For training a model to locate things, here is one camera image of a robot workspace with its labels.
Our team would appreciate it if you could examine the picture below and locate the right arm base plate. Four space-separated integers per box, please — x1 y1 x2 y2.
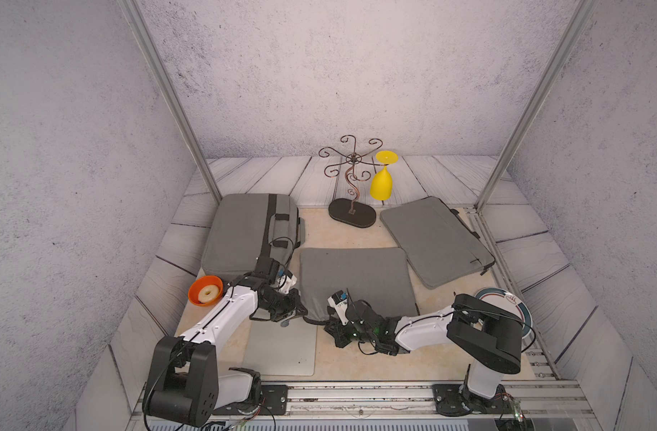
432 384 513 418

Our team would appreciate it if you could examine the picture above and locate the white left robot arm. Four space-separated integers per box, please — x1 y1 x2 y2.
142 275 308 427

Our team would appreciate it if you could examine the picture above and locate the brown wire cup stand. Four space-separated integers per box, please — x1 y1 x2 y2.
318 134 383 229

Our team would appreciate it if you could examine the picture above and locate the grey laptop bag with strap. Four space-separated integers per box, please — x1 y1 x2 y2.
201 193 304 282

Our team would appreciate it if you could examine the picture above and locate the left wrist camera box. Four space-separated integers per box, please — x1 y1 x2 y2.
252 256 297 295

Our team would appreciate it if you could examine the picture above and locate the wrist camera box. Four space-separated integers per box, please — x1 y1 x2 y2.
252 256 297 295
328 290 349 325

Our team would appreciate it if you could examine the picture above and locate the aluminium front rail frame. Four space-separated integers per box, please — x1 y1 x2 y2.
207 347 601 430

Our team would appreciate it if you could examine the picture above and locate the left aluminium corner post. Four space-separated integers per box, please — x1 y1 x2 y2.
118 0 222 204

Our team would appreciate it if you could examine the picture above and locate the aluminium corner post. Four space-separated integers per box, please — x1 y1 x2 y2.
118 0 222 204
474 0 599 213

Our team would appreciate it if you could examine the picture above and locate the grey laptop sleeve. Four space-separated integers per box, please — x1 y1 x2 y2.
380 197 495 289
299 248 418 325

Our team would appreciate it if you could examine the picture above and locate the orange bowl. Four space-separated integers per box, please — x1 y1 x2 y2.
188 276 224 307

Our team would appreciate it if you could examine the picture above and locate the right aluminium corner post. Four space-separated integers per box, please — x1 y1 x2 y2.
474 0 599 213

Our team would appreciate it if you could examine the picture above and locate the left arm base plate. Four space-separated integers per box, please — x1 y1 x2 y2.
215 384 289 417

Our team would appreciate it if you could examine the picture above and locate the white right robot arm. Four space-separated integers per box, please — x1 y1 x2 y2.
324 290 526 400

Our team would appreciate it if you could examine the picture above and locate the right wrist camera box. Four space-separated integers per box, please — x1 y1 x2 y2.
328 290 349 325

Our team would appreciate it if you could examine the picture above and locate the yellow plastic goblet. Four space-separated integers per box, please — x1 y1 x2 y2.
370 150 399 201

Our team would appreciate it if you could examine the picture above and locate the silver apple laptop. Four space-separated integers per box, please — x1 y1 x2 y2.
242 319 317 377

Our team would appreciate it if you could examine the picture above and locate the patterned plate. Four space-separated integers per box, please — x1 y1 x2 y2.
475 287 533 326

